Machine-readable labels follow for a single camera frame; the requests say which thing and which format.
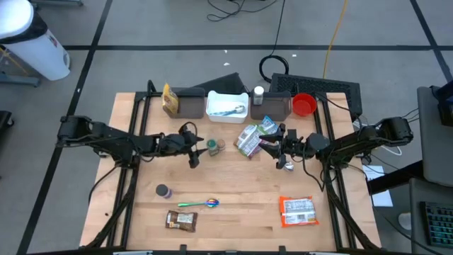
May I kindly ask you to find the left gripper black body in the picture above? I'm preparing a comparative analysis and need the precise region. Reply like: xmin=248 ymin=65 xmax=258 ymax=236
xmin=157 ymin=131 xmax=195 ymax=156

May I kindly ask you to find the blue ramen packet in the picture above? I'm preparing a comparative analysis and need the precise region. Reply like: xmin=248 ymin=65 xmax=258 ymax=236
xmin=256 ymin=115 xmax=279 ymax=135

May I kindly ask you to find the white paper sheet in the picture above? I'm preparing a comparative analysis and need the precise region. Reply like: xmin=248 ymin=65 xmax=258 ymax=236
xmin=362 ymin=164 xmax=394 ymax=208

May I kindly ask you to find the yellow Maruchan ramen packet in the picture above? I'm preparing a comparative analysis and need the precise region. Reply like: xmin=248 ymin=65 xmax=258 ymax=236
xmin=161 ymin=83 xmax=180 ymax=115

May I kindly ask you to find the green-lid glass jar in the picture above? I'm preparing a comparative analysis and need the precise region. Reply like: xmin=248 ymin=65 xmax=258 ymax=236
xmin=206 ymin=138 xmax=219 ymax=157

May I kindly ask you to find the brown snack packet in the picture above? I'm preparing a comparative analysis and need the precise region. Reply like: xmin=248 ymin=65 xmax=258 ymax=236
xmin=165 ymin=210 xmax=198 ymax=233

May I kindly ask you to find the black floor cable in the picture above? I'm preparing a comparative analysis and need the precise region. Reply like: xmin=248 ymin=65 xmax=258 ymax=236
xmin=207 ymin=0 xmax=280 ymax=22

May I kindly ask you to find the black coiled cable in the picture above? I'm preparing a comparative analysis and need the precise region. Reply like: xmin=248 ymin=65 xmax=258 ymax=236
xmin=258 ymin=0 xmax=290 ymax=84

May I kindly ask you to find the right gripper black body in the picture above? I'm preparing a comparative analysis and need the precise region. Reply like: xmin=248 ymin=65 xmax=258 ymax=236
xmin=282 ymin=129 xmax=309 ymax=159

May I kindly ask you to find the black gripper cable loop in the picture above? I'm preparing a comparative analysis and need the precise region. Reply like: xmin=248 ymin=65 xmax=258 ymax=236
xmin=300 ymin=155 xmax=326 ymax=192

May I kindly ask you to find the black aluminium table frame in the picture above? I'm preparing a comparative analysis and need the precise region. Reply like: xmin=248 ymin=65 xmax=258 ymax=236
xmin=84 ymin=79 xmax=382 ymax=255

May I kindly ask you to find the grey desk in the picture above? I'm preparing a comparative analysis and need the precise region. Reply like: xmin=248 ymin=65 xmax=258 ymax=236
xmin=416 ymin=86 xmax=453 ymax=188
xmin=409 ymin=176 xmax=453 ymax=255

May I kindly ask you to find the iridescent rainbow spoon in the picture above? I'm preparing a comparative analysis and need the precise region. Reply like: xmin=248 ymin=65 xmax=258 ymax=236
xmin=177 ymin=198 xmax=220 ymax=208

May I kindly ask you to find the orange ramen packet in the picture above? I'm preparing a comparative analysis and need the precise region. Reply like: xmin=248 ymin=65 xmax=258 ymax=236
xmin=278 ymin=195 xmax=319 ymax=228

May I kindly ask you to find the grey translucent plastic bin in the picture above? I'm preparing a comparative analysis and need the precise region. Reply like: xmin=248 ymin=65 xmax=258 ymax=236
xmin=164 ymin=87 xmax=207 ymax=119
xmin=250 ymin=91 xmax=294 ymax=121

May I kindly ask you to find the white cable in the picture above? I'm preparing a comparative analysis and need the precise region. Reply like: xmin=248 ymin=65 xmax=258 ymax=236
xmin=378 ymin=143 xmax=403 ymax=157

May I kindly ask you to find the white trash bin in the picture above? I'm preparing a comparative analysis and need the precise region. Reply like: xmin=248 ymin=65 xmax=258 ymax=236
xmin=0 ymin=0 xmax=71 ymax=81

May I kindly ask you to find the white plastic bin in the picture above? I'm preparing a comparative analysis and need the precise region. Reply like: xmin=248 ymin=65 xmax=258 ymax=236
xmin=206 ymin=90 xmax=250 ymax=125

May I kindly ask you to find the yellow cable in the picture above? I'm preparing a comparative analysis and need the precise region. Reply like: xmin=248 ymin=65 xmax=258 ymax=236
xmin=321 ymin=0 xmax=350 ymax=79

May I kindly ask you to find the red plastic bowl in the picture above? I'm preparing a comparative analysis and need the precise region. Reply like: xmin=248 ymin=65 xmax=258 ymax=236
xmin=292 ymin=93 xmax=318 ymax=118

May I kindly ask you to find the pink green ramen packet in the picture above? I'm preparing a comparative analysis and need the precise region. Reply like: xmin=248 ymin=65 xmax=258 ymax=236
xmin=233 ymin=123 xmax=266 ymax=159

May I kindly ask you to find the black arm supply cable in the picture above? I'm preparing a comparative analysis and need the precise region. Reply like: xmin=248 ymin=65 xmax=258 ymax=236
xmin=316 ymin=92 xmax=362 ymax=123

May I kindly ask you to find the black-lid purple jar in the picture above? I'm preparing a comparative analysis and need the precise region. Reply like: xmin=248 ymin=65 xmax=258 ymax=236
xmin=155 ymin=183 xmax=173 ymax=200

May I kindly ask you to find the black desk device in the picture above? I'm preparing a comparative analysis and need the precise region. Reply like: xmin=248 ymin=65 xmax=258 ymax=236
xmin=430 ymin=81 xmax=453 ymax=127

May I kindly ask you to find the black backlit keyboard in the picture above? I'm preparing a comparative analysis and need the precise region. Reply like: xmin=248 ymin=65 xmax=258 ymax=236
xmin=420 ymin=200 xmax=453 ymax=249

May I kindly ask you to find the white-lid spice jar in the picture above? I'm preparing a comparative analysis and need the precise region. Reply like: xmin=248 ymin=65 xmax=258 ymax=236
xmin=253 ymin=86 xmax=265 ymax=106

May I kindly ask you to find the black arm base cable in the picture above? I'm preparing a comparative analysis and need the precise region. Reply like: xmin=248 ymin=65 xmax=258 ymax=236
xmin=87 ymin=164 xmax=120 ymax=205

